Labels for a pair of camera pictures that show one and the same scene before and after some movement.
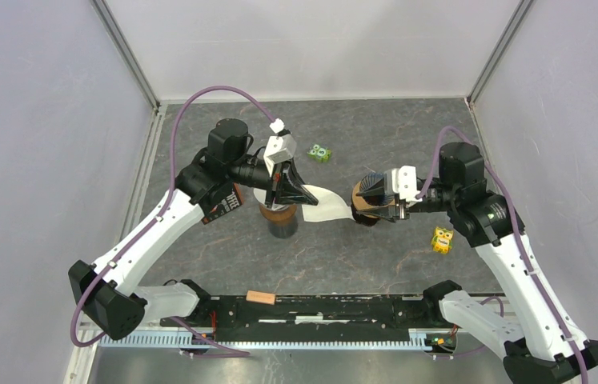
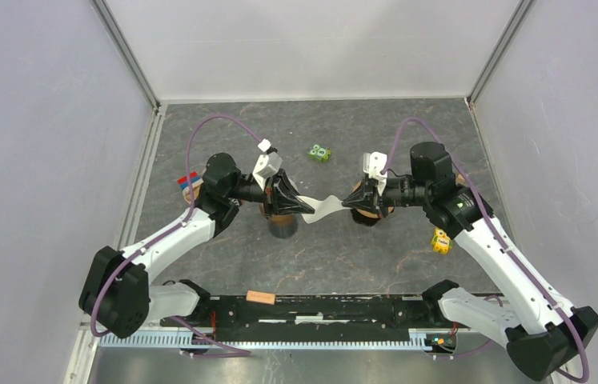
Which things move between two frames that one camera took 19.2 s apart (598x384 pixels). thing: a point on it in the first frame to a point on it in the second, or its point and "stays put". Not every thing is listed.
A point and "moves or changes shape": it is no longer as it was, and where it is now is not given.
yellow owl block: (442, 240) stays put
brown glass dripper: (366, 219) stays put
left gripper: (293, 192) to (280, 197)
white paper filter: (329, 206) moves or changes shape
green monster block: (319, 154) stays put
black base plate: (316, 312) stays put
